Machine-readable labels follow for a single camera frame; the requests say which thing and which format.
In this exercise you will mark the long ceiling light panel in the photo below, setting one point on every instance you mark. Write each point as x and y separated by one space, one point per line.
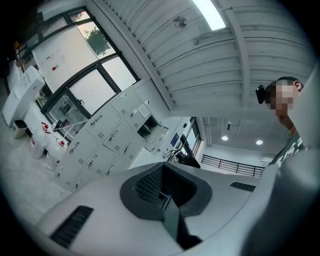
212 15

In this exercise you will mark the black head camera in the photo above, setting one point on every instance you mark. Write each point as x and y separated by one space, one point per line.
260 94

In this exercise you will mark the white security camera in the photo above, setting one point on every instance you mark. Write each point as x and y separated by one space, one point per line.
146 102

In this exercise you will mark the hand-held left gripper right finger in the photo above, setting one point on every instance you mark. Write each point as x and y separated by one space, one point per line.
225 197

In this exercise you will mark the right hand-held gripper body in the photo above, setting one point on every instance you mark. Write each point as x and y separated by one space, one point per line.
295 200

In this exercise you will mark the blue wall poster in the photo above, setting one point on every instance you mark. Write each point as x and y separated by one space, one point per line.
175 140

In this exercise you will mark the grey metal locker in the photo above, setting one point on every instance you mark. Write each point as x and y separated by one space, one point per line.
105 140

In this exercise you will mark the black metal railing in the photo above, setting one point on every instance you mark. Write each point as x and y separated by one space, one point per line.
232 166

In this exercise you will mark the person's head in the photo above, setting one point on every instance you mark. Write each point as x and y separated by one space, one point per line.
285 100

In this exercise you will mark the white waste bin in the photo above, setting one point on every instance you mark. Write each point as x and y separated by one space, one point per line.
19 128

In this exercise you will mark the dark green printed shirt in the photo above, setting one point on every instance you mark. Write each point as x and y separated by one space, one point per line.
290 150

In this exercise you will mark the white paper sign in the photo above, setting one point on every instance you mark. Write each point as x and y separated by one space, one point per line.
143 110

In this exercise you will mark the white appliance box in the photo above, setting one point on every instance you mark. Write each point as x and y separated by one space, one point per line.
22 97

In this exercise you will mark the clear water jug red cap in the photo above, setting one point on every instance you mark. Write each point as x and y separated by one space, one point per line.
56 155
37 142

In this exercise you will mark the round ceiling downlight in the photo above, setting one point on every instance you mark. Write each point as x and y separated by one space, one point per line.
224 138
259 142

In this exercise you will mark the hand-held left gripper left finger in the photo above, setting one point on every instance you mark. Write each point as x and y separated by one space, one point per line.
105 207

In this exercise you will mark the round ceiling vent fan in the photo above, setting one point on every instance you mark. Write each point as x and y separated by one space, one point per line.
180 22

